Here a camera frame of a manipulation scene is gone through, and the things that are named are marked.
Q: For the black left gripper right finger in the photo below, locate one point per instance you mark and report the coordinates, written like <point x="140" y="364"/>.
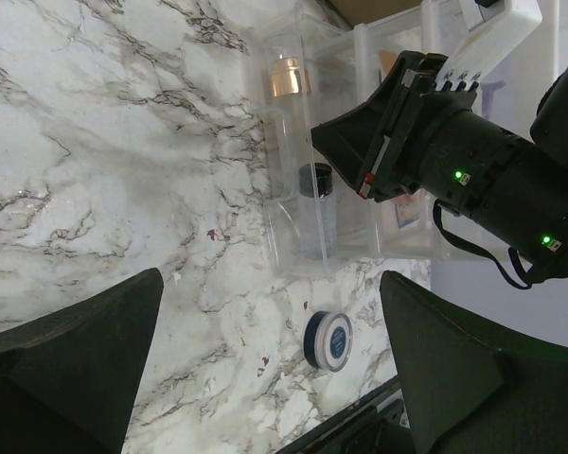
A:
<point x="471" y="385"/>

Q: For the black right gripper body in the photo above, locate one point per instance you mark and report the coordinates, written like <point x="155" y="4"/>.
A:
<point x="443" y="147"/>

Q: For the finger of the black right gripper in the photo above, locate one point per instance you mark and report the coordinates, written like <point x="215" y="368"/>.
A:
<point x="352" y="141"/>

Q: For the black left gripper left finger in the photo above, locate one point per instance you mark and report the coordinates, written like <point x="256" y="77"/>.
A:
<point x="68" y="380"/>

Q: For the gold cap lotion bottle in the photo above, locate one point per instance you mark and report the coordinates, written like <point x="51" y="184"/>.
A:
<point x="289" y="89"/>

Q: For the black cap clear bottle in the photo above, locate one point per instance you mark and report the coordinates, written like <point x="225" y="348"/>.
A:
<point x="317" y="211"/>

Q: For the white plastic drawer organizer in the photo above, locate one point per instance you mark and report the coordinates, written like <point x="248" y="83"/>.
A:
<point x="509" y="96"/>

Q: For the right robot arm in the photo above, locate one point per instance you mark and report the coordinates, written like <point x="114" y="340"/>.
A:
<point x="527" y="205"/>

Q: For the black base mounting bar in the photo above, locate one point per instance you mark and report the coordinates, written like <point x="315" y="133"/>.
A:
<point x="372" y="424"/>

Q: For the tan plastic toolbox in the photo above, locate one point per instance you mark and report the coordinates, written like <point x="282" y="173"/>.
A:
<point x="367" y="11"/>

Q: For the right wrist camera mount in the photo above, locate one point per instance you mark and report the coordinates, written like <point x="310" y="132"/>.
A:
<point x="488" y="43"/>

